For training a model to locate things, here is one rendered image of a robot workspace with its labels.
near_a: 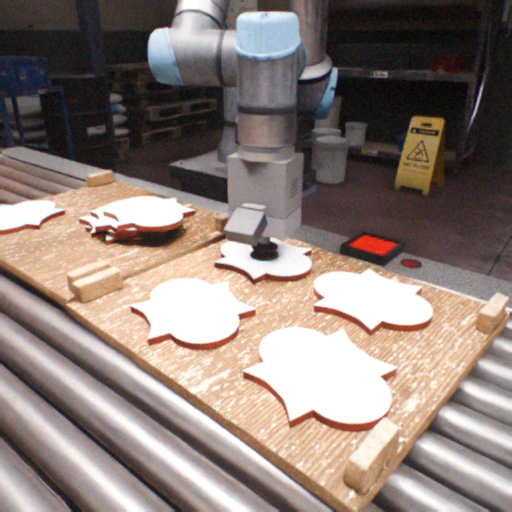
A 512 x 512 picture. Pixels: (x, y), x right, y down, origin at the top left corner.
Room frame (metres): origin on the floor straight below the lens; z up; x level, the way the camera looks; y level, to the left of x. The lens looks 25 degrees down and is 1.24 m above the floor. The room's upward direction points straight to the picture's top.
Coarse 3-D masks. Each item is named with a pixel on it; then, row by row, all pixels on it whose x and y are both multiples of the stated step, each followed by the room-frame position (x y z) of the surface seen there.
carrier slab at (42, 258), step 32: (64, 192) 0.95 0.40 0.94; (96, 192) 0.95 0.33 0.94; (128, 192) 0.95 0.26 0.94; (64, 224) 0.77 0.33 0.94; (192, 224) 0.77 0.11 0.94; (0, 256) 0.64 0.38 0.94; (32, 256) 0.64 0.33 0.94; (64, 256) 0.64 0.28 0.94; (96, 256) 0.64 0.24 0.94; (128, 256) 0.64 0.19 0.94; (160, 256) 0.64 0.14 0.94; (64, 288) 0.54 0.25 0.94
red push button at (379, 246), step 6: (360, 240) 0.71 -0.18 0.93; (366, 240) 0.71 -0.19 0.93; (372, 240) 0.71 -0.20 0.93; (378, 240) 0.71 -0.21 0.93; (384, 240) 0.71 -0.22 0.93; (354, 246) 0.69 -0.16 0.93; (360, 246) 0.69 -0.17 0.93; (366, 246) 0.69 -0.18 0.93; (372, 246) 0.69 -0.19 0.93; (378, 246) 0.69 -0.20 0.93; (384, 246) 0.69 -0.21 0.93; (390, 246) 0.69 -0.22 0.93; (378, 252) 0.67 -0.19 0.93; (384, 252) 0.67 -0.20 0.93
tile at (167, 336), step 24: (168, 288) 0.52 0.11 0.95; (192, 288) 0.52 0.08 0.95; (216, 288) 0.52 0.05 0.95; (144, 312) 0.47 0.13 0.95; (168, 312) 0.46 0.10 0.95; (192, 312) 0.46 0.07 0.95; (216, 312) 0.46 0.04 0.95; (240, 312) 0.46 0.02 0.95; (168, 336) 0.42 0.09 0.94; (192, 336) 0.42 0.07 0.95; (216, 336) 0.42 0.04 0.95
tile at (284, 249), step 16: (272, 240) 0.67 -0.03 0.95; (224, 256) 0.62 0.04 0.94; (240, 256) 0.62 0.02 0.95; (288, 256) 0.61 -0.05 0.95; (304, 256) 0.61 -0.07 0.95; (240, 272) 0.58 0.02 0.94; (256, 272) 0.56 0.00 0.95; (272, 272) 0.56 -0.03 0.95; (288, 272) 0.56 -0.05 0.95; (304, 272) 0.57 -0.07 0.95
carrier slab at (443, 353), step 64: (192, 256) 0.64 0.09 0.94; (320, 256) 0.64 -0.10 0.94; (128, 320) 0.46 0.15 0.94; (256, 320) 0.46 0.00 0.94; (320, 320) 0.46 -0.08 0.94; (448, 320) 0.47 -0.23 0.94; (192, 384) 0.35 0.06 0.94; (256, 384) 0.35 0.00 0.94; (448, 384) 0.36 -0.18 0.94; (256, 448) 0.29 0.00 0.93; (320, 448) 0.28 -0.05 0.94
